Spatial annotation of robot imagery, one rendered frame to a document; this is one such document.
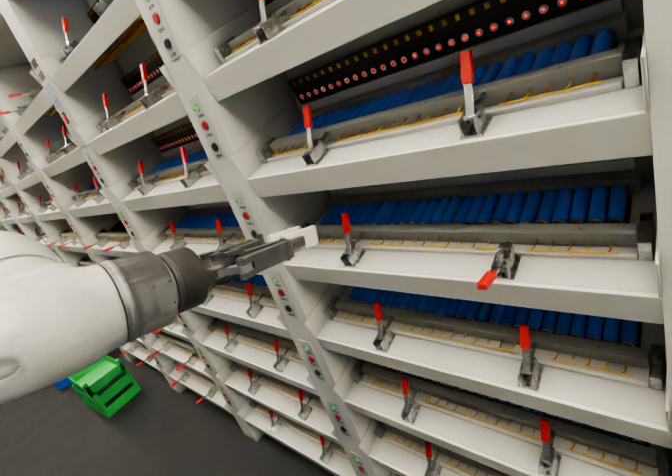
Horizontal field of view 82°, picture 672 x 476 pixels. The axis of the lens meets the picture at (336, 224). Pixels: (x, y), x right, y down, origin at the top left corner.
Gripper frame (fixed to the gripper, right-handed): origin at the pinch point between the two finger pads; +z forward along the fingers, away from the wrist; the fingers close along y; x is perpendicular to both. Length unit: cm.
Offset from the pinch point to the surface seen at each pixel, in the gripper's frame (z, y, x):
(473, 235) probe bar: 16.0, 21.5, -3.5
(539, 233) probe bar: 15.6, 30.6, -3.1
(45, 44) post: -2, -88, 57
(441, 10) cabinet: 21.5, 18.4, 29.8
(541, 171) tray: 25.5, 28.8, 3.9
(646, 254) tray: 14.3, 41.5, -5.2
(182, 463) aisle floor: 12, -113, -100
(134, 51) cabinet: 16, -74, 53
